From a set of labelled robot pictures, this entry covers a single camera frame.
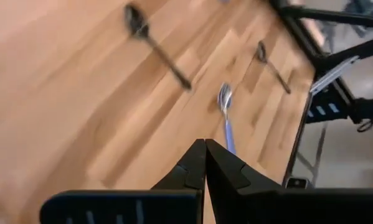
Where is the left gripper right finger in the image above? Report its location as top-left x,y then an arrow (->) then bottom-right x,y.
205,138 -> 373,224

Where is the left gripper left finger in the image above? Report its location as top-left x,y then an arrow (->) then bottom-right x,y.
39,138 -> 207,224

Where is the silver spoon purple handle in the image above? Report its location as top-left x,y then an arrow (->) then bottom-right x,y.
216,82 -> 237,156

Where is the thin grey metal leg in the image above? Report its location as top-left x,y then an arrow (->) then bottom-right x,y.
295,121 -> 329,187

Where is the black spoon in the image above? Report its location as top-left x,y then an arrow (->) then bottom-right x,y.
123,2 -> 193,91
254,40 -> 292,95

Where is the black blocky device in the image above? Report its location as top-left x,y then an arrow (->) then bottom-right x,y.
306,90 -> 373,133

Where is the small grey frame bracket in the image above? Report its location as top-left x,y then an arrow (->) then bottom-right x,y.
285,177 -> 309,189

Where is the silver frame bracket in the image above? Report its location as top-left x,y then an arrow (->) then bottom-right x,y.
309,55 -> 361,96

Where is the black aluminium table frame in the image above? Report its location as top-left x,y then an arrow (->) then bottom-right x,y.
267,0 -> 373,187

